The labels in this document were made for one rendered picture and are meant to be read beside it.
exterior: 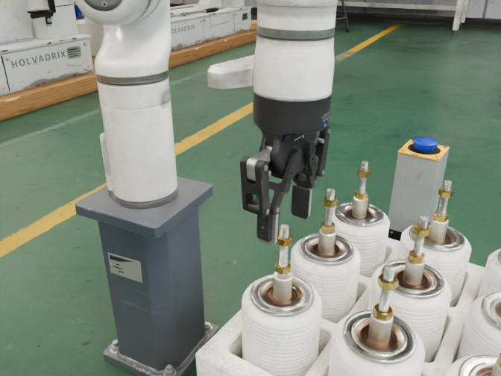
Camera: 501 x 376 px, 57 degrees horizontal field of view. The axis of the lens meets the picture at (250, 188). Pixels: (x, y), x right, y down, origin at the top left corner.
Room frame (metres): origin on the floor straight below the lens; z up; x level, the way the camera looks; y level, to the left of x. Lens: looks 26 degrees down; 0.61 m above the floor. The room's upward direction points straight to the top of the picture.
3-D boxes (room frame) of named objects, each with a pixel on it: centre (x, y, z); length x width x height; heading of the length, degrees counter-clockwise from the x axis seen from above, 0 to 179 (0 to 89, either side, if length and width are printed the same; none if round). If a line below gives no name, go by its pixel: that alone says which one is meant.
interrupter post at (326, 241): (0.53, -0.10, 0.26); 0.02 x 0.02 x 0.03
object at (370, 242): (0.63, -0.17, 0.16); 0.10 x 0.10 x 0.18
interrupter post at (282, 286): (0.43, -0.04, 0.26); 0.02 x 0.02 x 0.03
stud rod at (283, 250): (0.43, -0.04, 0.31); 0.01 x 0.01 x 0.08
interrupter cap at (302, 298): (0.43, -0.04, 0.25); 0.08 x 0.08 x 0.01
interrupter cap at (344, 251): (0.53, -0.10, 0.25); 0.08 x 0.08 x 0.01
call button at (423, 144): (0.75, -0.30, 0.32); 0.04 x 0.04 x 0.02
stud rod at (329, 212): (0.53, -0.10, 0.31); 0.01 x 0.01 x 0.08
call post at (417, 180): (0.75, -0.30, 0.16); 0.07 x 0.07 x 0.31; 56
